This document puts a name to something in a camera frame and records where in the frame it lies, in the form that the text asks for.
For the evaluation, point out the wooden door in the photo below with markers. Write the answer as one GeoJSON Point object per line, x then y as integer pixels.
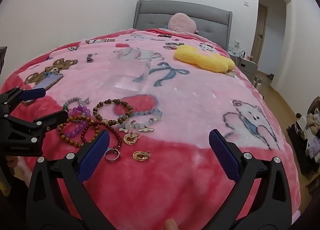
{"type": "Point", "coordinates": [260, 30]}

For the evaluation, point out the grey nightstand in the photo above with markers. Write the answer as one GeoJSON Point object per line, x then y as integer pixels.
{"type": "Point", "coordinates": [246, 66]}

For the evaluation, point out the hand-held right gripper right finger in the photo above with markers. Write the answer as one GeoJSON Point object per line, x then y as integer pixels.
{"type": "Point", "coordinates": [222, 155]}

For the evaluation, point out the dark furniture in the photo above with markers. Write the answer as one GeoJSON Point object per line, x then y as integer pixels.
{"type": "Point", "coordinates": [3, 61]}

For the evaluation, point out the smartphone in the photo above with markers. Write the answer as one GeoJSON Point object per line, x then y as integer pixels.
{"type": "Point", "coordinates": [48, 81]}

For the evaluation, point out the dark slippers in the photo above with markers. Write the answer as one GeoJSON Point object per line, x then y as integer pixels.
{"type": "Point", "coordinates": [270, 76]}

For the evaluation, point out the grey upholstered headboard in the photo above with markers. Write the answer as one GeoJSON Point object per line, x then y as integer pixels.
{"type": "Point", "coordinates": [155, 15]}

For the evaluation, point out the clear plastic box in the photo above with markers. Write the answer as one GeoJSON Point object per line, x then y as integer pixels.
{"type": "Point", "coordinates": [130, 70]}

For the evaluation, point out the gold hoop earring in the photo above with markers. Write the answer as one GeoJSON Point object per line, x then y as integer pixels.
{"type": "Point", "coordinates": [130, 139]}
{"type": "Point", "coordinates": [138, 156]}

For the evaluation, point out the pink printed blanket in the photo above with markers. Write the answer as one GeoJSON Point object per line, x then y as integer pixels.
{"type": "Point", "coordinates": [187, 110]}

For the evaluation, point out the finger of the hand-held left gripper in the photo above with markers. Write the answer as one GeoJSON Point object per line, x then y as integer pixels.
{"type": "Point", "coordinates": [32, 93]}
{"type": "Point", "coordinates": [55, 117]}

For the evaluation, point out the person's right hand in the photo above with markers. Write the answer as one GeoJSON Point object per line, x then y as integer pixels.
{"type": "Point", "coordinates": [171, 224]}

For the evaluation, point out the yellow plush pillow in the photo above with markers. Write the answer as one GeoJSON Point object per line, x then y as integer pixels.
{"type": "Point", "coordinates": [200, 58]}

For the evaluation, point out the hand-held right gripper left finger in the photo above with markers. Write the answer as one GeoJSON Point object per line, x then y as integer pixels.
{"type": "Point", "coordinates": [96, 152]}

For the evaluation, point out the shelf with plush toys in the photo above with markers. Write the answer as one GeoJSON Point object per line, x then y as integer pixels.
{"type": "Point", "coordinates": [307, 135]}

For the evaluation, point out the small white stool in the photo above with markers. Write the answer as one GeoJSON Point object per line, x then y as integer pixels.
{"type": "Point", "coordinates": [257, 81]}

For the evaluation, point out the pink plush toy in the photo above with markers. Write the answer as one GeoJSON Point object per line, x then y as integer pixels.
{"type": "Point", "coordinates": [181, 21]}

